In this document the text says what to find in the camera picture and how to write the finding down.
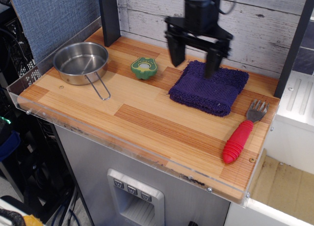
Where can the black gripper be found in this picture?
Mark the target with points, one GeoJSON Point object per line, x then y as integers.
{"type": "Point", "coordinates": [199, 29]}

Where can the red handled metal fork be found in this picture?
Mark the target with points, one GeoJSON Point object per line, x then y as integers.
{"type": "Point", "coordinates": [235, 144]}

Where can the small blue cloth mat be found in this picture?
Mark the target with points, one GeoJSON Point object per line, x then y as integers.
{"type": "Point", "coordinates": [215, 95]}

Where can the green toy avocado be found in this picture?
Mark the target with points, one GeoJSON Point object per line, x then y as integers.
{"type": "Point", "coordinates": [144, 68]}

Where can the stainless steel pan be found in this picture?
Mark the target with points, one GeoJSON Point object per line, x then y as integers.
{"type": "Point", "coordinates": [81, 63]}

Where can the clear acrylic table guard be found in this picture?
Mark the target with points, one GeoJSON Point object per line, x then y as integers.
{"type": "Point", "coordinates": [141, 121]}

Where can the blue fabric panel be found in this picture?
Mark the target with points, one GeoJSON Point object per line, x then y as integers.
{"type": "Point", "coordinates": [47, 24]}

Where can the silver toy fridge cabinet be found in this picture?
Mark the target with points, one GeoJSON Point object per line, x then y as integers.
{"type": "Point", "coordinates": [119, 190]}

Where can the white side counter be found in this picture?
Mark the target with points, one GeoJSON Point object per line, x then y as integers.
{"type": "Point", "coordinates": [282, 189]}

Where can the black crate rack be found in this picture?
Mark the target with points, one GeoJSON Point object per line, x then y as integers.
{"type": "Point", "coordinates": [16, 57]}

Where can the yellow black tool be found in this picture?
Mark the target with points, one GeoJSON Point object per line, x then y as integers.
{"type": "Point", "coordinates": [12, 218]}

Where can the black left post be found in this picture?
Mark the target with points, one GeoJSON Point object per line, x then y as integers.
{"type": "Point", "coordinates": [110, 21]}

